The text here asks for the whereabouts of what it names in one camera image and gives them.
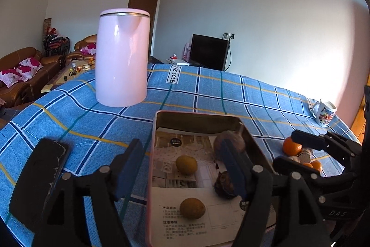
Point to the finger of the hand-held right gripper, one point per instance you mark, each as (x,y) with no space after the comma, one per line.
(309,140)
(289,165)

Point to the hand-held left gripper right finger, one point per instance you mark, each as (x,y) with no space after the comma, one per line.
(234,171)

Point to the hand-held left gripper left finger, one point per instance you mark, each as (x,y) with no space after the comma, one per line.
(127,171)

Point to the pale striped taro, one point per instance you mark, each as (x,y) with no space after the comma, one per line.
(305,154)

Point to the small orange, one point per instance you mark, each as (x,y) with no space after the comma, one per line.
(317,166)
(307,165)

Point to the large orange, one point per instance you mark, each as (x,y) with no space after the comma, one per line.
(290,147)

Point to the small brown taro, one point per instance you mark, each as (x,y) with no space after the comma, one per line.
(222,186)

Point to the large brown taro with stem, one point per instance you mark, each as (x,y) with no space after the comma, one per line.
(234,135)

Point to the metal tray with pink rim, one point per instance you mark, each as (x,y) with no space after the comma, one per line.
(196,119)

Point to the white printed mug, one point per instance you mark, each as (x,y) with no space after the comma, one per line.
(325,114)

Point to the yellow-brown round fruit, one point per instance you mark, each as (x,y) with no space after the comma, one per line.
(186,164)
(192,208)

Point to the printed paper leaflet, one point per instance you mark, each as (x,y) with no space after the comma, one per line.
(173,221)

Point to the blue plaid tablecloth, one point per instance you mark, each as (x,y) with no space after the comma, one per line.
(202,90)

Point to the black smartphone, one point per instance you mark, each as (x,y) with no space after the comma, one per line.
(37,177)

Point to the pink electric kettle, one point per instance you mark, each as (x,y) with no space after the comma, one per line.
(121,61)

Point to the white flat box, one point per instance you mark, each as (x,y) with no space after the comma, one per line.
(179,62)

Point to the black television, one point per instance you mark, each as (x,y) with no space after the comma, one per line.
(208,53)

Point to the white pillow with red flowers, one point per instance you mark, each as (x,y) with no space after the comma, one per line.
(29,67)
(88,49)
(10,77)

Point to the brown leather sofa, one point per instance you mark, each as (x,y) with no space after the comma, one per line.
(46,67)

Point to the brown leather armchair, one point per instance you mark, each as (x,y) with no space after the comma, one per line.
(86,40)

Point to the stack of dark chairs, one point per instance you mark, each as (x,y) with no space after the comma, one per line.
(56,44)

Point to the brown wooden door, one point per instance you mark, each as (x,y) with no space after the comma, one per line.
(152,18)

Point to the rolled brown mat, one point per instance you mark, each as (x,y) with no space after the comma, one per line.
(47,27)

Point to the white wall outlet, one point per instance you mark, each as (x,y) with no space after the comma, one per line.
(229,35)

